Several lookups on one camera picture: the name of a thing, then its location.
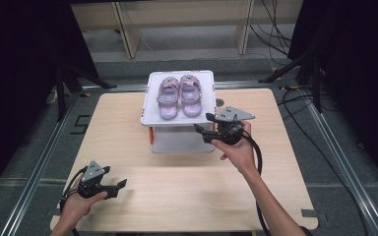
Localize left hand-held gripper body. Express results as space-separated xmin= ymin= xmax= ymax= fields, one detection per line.
xmin=78 ymin=160 xmax=107 ymax=198

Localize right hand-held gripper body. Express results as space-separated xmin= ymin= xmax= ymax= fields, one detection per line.
xmin=216 ymin=105 xmax=256 ymax=147

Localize purple children's sandal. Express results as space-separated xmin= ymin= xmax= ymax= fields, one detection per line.
xmin=179 ymin=74 xmax=203 ymax=118
xmin=157 ymin=76 xmax=181 ymax=121

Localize white plastic storage box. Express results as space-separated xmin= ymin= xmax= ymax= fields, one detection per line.
xmin=140 ymin=69 xmax=218 ymax=155

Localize person's right hand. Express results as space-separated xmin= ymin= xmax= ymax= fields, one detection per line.
xmin=211 ymin=120 xmax=260 ymax=176

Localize person's left hand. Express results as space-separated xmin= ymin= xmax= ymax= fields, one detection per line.
xmin=59 ymin=184 xmax=108 ymax=227

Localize black metal stand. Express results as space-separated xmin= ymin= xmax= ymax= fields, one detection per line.
xmin=54 ymin=61 xmax=118 ymax=123
xmin=258 ymin=48 xmax=324 ymax=114

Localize light wooden bench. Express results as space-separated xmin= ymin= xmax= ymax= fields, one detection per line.
xmin=70 ymin=0 xmax=304 ymax=61

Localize black curtain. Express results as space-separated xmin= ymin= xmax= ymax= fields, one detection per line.
xmin=288 ymin=0 xmax=378 ymax=188
xmin=0 ymin=0 xmax=99 ymax=205

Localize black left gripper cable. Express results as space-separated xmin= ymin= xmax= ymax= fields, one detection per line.
xmin=58 ymin=165 xmax=90 ymax=236

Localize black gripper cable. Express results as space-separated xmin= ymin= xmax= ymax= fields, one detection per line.
xmin=58 ymin=165 xmax=90 ymax=236
xmin=241 ymin=132 xmax=272 ymax=236

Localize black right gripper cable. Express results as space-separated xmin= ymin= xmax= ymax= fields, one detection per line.
xmin=241 ymin=132 xmax=272 ymax=236

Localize metal floor rail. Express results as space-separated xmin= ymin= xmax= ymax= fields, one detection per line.
xmin=0 ymin=92 xmax=82 ymax=236
xmin=304 ymin=97 xmax=378 ymax=236

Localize black floor cables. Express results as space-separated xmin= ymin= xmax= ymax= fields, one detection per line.
xmin=249 ymin=0 xmax=293 ymax=67

